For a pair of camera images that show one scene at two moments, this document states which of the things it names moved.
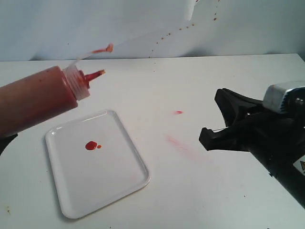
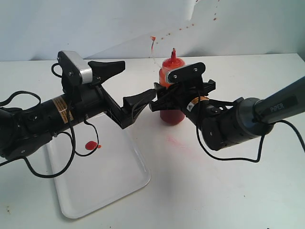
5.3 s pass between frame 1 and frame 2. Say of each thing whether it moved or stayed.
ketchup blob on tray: stayed
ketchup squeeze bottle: moved
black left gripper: moved
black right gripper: moved
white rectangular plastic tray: stayed
